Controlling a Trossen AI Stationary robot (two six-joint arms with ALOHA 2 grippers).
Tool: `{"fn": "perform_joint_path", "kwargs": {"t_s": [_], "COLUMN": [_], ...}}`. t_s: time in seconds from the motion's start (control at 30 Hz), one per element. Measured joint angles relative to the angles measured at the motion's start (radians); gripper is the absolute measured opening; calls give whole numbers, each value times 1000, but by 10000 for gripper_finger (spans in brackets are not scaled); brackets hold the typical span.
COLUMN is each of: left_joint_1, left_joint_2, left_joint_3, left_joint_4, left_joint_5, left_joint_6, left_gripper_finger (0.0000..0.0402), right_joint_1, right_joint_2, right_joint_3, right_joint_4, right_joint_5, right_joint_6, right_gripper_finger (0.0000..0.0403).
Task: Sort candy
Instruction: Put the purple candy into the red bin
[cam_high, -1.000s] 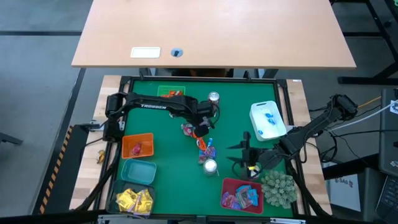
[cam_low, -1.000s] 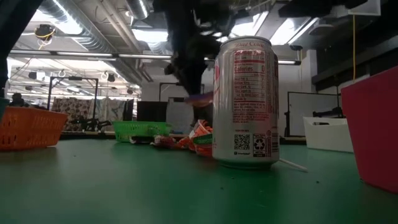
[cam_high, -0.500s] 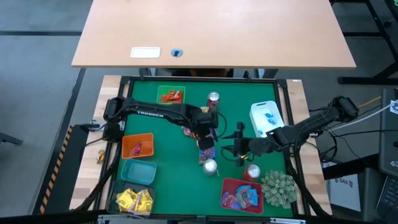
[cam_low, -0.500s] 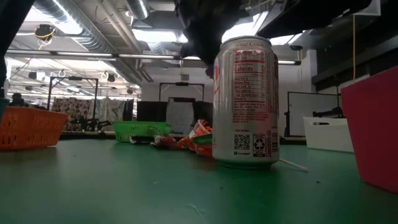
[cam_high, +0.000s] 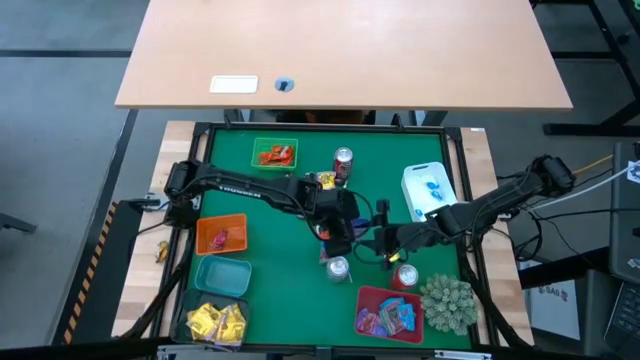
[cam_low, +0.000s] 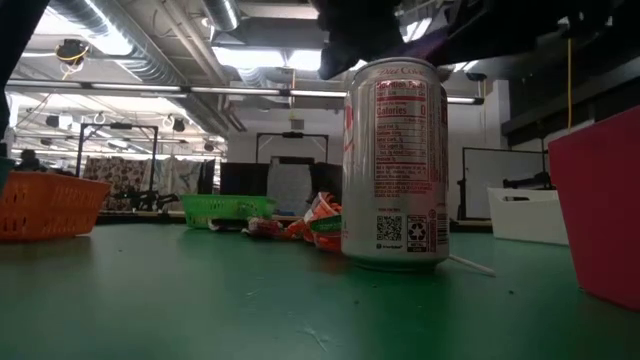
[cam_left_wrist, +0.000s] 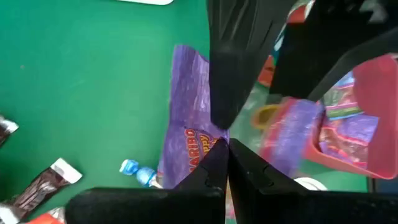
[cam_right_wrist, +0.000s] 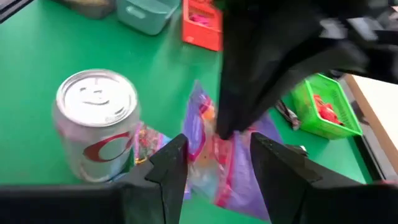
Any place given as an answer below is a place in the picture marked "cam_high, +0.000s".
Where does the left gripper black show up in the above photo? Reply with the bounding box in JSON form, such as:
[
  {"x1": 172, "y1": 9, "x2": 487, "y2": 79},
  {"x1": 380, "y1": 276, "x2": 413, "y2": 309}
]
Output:
[{"x1": 314, "y1": 187, "x2": 362, "y2": 259}]

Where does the black computer tower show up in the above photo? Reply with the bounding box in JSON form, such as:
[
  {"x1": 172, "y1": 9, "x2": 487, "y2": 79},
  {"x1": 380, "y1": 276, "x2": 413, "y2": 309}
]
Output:
[{"x1": 609, "y1": 142, "x2": 640, "y2": 286}]

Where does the dark red soda can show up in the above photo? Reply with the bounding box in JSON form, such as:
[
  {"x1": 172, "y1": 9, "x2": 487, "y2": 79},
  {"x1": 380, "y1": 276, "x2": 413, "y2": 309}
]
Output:
[{"x1": 333, "y1": 147, "x2": 355, "y2": 187}]

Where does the blue gummy candy packet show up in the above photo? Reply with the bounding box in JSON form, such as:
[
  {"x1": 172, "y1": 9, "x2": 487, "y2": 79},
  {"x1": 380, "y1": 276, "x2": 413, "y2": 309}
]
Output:
[
  {"x1": 378, "y1": 297, "x2": 406, "y2": 321},
  {"x1": 398, "y1": 302, "x2": 417, "y2": 332}
]

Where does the teal plastic bin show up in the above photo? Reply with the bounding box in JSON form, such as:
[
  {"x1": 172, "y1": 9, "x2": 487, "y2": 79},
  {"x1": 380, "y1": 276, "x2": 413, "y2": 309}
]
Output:
[{"x1": 193, "y1": 254, "x2": 253, "y2": 299}]

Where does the red plastic tray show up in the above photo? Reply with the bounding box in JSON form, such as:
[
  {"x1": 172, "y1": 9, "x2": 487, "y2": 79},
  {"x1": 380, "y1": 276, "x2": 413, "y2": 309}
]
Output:
[{"x1": 354, "y1": 285, "x2": 426, "y2": 346}]

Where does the white rectangular desk plate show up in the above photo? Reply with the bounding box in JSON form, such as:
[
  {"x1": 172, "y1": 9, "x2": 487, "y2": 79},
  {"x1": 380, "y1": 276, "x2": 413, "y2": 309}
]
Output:
[{"x1": 209, "y1": 74, "x2": 260, "y2": 95}]

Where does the green plastic basket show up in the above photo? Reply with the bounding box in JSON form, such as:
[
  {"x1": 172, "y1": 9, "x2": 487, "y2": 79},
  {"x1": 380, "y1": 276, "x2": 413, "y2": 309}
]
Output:
[{"x1": 250, "y1": 137, "x2": 299, "y2": 171}]

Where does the yellow candy packet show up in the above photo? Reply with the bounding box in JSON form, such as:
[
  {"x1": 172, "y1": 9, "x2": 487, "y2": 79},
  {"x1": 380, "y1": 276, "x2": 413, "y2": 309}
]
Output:
[
  {"x1": 227, "y1": 303, "x2": 248, "y2": 346},
  {"x1": 186, "y1": 317, "x2": 214, "y2": 342},
  {"x1": 213, "y1": 305, "x2": 236, "y2": 346},
  {"x1": 191, "y1": 302, "x2": 222, "y2": 327}
]

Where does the pink red candy packet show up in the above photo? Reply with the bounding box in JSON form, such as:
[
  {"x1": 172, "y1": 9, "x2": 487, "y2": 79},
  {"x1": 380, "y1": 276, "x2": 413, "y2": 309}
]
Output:
[{"x1": 209, "y1": 228, "x2": 231, "y2": 251}]

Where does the yellow cable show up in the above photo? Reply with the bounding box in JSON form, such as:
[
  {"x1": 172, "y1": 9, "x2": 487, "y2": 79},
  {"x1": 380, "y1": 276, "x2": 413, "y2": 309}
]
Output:
[{"x1": 558, "y1": 154, "x2": 615, "y2": 177}]

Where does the right gripper black camera cable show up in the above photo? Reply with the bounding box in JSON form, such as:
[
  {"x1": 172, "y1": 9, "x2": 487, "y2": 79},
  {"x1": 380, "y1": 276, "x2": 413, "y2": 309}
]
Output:
[{"x1": 352, "y1": 238, "x2": 389, "y2": 267}]

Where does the orange plastic basket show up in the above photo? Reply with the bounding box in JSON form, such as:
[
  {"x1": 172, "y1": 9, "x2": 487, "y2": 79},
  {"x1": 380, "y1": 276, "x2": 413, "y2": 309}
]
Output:
[{"x1": 194, "y1": 213, "x2": 249, "y2": 256}]

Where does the left gripper black camera cable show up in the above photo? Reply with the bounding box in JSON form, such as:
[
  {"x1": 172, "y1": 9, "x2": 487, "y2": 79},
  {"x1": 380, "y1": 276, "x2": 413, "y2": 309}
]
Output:
[{"x1": 347, "y1": 191, "x2": 375, "y2": 239}]

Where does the white cable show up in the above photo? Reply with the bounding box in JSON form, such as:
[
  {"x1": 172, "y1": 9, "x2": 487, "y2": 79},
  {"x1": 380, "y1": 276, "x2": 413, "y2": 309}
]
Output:
[{"x1": 532, "y1": 167, "x2": 632, "y2": 211}]

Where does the white labelled box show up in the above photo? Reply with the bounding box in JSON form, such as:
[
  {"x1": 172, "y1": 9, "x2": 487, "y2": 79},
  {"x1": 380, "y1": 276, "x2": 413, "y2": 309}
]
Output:
[{"x1": 528, "y1": 278, "x2": 581, "y2": 342}]

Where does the clear grey plastic bin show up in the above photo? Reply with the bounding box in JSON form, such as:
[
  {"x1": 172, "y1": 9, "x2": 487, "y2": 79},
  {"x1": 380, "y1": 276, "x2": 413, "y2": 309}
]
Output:
[{"x1": 169, "y1": 288, "x2": 250, "y2": 350}]

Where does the gripper black camera cable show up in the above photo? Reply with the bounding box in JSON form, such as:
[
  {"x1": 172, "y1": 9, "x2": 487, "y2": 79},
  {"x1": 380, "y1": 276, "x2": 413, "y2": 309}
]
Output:
[
  {"x1": 352, "y1": 238, "x2": 389, "y2": 267},
  {"x1": 347, "y1": 191, "x2": 375, "y2": 239}
]

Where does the dark chair leg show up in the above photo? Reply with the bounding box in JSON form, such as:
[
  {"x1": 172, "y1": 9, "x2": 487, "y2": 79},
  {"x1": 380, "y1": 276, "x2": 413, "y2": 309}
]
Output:
[{"x1": 0, "y1": 212, "x2": 39, "y2": 234}]

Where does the white plastic bin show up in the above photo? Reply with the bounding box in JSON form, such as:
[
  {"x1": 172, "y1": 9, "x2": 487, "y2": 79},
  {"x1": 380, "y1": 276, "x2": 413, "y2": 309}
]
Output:
[{"x1": 400, "y1": 161, "x2": 459, "y2": 224}]

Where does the silver metal bracket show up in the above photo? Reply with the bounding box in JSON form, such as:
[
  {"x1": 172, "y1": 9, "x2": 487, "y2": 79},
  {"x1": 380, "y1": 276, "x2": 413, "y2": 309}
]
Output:
[{"x1": 433, "y1": 349, "x2": 492, "y2": 360}]

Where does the black hazard-striped base plate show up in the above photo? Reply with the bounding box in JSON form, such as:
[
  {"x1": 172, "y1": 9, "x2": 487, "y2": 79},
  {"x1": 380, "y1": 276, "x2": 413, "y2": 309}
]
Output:
[{"x1": 49, "y1": 199, "x2": 151, "y2": 347}]

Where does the silver soda can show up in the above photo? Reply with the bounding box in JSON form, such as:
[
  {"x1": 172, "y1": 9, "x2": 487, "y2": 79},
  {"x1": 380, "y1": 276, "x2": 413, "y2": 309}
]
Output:
[{"x1": 325, "y1": 255, "x2": 351, "y2": 284}]

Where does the black keyboard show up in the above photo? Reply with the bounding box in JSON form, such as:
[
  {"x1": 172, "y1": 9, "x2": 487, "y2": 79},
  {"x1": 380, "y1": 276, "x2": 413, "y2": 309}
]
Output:
[{"x1": 602, "y1": 282, "x2": 640, "y2": 360}]

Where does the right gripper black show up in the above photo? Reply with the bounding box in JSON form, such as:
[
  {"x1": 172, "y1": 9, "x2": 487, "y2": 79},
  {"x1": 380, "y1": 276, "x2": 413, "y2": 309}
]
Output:
[{"x1": 373, "y1": 199, "x2": 444, "y2": 257}]

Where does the pale green artificial plant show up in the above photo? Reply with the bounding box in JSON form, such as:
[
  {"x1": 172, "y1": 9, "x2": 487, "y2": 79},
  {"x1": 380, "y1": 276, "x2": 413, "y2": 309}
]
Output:
[{"x1": 419, "y1": 273, "x2": 480, "y2": 338}]

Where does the light wooden desk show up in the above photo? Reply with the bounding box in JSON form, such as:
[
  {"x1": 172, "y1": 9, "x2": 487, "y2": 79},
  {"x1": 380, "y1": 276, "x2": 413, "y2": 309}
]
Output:
[{"x1": 114, "y1": 0, "x2": 574, "y2": 112}]

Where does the black metal stand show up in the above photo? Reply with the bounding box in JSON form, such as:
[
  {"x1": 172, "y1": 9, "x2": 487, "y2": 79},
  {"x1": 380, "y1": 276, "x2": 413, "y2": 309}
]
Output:
[{"x1": 543, "y1": 0, "x2": 640, "y2": 137}]

